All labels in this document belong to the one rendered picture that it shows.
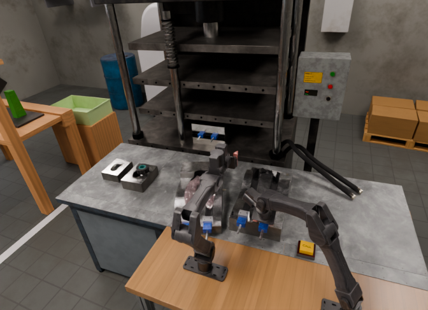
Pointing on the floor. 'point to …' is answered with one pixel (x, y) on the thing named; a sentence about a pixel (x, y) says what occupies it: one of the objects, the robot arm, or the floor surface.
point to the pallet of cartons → (397, 122)
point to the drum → (111, 68)
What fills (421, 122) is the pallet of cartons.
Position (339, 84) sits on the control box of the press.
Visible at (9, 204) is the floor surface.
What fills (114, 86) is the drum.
